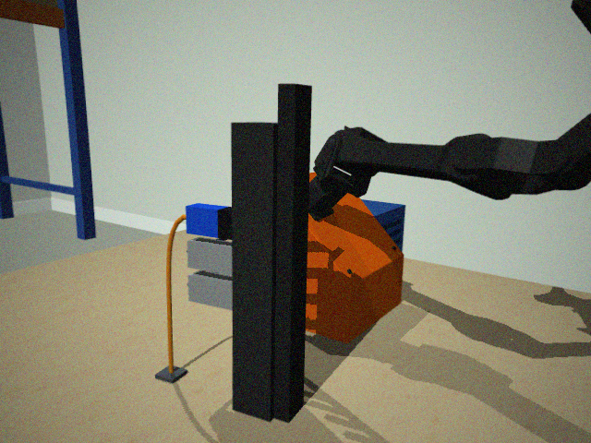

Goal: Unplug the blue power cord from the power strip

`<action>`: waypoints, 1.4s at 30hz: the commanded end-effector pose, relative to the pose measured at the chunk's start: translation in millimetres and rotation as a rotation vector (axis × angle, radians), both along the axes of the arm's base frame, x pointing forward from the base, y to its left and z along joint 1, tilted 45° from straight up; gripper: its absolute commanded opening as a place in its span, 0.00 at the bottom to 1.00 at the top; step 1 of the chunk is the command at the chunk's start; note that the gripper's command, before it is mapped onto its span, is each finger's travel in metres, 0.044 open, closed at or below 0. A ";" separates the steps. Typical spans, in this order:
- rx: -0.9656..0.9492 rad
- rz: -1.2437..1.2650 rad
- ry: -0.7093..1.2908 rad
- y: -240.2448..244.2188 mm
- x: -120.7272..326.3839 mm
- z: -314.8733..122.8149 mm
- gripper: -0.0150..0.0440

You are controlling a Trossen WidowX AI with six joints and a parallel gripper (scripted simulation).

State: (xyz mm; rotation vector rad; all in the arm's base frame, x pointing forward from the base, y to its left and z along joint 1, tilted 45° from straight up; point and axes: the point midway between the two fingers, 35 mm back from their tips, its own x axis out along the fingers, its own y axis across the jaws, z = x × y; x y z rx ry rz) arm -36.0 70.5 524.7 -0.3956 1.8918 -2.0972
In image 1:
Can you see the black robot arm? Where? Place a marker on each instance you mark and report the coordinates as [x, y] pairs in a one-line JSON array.
[[491, 167]]

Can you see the black post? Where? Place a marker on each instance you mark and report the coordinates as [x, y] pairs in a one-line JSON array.
[[270, 194]]

